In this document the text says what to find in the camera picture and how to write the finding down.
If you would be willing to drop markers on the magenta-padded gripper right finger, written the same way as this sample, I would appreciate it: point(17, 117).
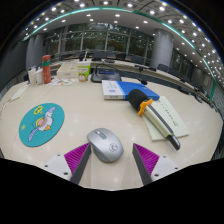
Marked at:
point(146, 158)

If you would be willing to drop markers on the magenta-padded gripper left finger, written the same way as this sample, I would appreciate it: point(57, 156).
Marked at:
point(77, 157)

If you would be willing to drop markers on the silver grey computer mouse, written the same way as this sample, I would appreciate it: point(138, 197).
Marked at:
point(106, 145)

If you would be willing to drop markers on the round teal cartoon mouse pad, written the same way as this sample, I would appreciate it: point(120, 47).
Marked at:
point(41, 124)

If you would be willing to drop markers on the pale green paper booklet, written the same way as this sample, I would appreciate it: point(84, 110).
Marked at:
point(175, 120)

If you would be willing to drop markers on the blue and white book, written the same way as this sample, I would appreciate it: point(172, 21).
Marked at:
point(133, 88)

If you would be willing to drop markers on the colourful printed sheet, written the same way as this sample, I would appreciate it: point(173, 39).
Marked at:
point(61, 82)

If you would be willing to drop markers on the black gooseneck microphone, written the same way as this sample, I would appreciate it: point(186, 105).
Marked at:
point(143, 81)

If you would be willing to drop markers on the white paper cup green print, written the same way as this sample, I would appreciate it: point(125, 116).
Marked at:
point(83, 72)

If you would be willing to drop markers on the black conference microphone console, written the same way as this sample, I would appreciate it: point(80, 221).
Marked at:
point(105, 76)

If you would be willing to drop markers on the white paper booklet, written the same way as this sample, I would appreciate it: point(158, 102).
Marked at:
point(20, 92)

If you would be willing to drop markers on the beige cardboard box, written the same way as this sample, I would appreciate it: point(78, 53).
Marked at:
point(67, 71)

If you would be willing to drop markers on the red and white leaflet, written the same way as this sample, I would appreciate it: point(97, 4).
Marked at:
point(3, 108)

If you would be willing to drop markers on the white lidded cup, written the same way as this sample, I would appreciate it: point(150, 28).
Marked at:
point(39, 76)

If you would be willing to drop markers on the dark office chairs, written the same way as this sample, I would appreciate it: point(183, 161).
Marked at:
point(162, 67)

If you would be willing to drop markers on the red bottle with green band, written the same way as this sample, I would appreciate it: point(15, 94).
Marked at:
point(46, 70)

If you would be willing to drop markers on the tall white cup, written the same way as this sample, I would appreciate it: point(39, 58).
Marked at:
point(32, 76)

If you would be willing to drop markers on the ceiling lights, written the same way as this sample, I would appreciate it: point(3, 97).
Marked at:
point(161, 8)

